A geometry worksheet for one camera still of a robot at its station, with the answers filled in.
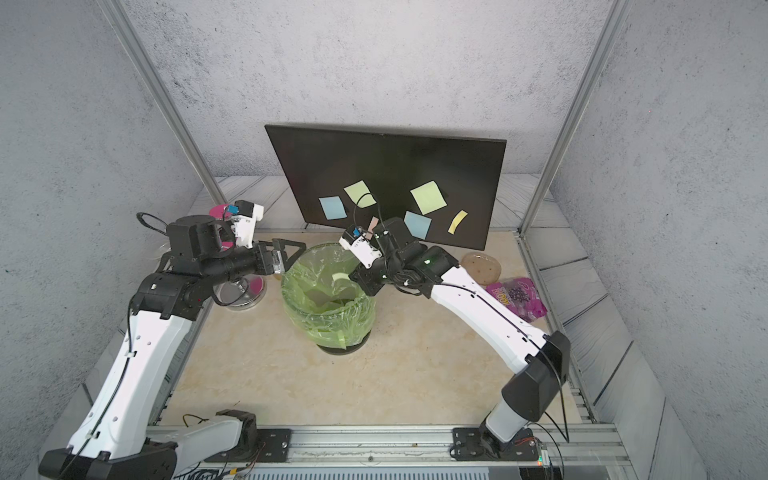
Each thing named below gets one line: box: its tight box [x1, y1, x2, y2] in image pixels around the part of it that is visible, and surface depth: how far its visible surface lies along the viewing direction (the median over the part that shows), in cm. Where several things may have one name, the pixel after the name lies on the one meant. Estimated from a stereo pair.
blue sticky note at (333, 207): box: [318, 196, 348, 220], surface depth 94 cm
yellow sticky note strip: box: [448, 209, 469, 235], surface depth 83 cm
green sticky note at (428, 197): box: [410, 181, 448, 215], surface depth 79 cm
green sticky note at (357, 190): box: [343, 180, 377, 209], surface depth 86 cm
